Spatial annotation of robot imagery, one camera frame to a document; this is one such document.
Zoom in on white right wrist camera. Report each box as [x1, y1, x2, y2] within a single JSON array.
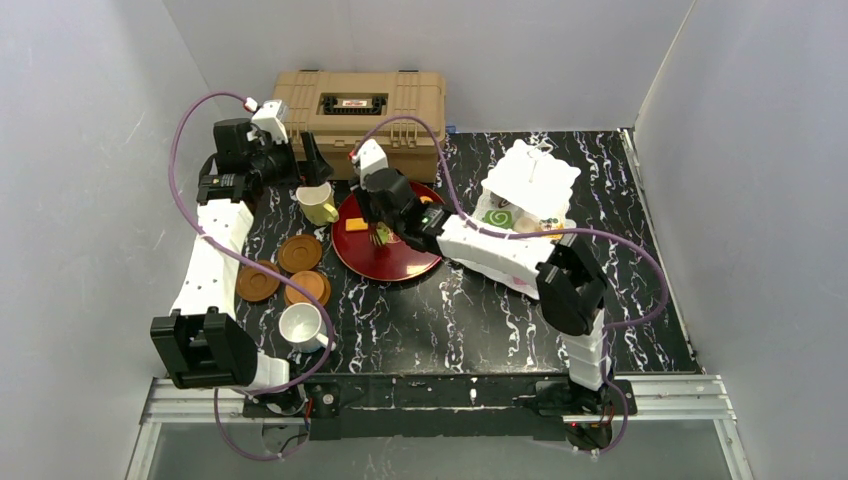
[[348, 139, 388, 191]]

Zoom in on light wooden coaster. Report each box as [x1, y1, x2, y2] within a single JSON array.
[[284, 270, 331, 306]]

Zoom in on dark brown coaster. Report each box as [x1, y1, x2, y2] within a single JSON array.
[[235, 266, 281, 302]]

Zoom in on orange square cake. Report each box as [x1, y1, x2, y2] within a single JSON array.
[[345, 217, 369, 232]]

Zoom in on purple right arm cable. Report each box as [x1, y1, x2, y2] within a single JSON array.
[[351, 115, 672, 457]]

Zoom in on white mug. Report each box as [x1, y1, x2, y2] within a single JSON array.
[[278, 303, 329, 353]]

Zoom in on pale yellow mug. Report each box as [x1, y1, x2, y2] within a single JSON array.
[[295, 182, 339, 226]]

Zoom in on black tongs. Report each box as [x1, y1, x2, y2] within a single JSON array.
[[369, 222, 392, 247]]

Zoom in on brown wooden coaster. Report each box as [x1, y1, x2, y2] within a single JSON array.
[[277, 234, 323, 273]]

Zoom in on round red tray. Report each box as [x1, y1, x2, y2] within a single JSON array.
[[331, 180, 442, 282]]

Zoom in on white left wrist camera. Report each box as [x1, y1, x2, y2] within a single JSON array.
[[243, 97, 289, 144]]

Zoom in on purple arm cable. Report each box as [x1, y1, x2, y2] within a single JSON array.
[[166, 91, 336, 463], [351, 115, 672, 457]]

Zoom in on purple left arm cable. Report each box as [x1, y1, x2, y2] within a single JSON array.
[[166, 91, 336, 463]]

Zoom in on tan plastic toolbox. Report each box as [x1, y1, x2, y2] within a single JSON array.
[[272, 70, 446, 183]]

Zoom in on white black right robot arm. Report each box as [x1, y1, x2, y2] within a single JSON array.
[[349, 167, 611, 391]]

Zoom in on white three-tier cake stand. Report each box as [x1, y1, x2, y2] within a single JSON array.
[[471, 140, 580, 246]]

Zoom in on yellow triangular cake slice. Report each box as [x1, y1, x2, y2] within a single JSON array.
[[539, 218, 565, 239]]

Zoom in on white round cake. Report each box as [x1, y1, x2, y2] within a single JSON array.
[[513, 215, 542, 233]]

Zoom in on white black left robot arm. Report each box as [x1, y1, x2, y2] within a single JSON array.
[[150, 117, 331, 394]]

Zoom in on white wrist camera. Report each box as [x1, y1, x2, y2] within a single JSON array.
[[243, 97, 289, 144], [348, 139, 388, 191]]

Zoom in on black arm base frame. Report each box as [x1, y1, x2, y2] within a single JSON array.
[[243, 373, 638, 450]]

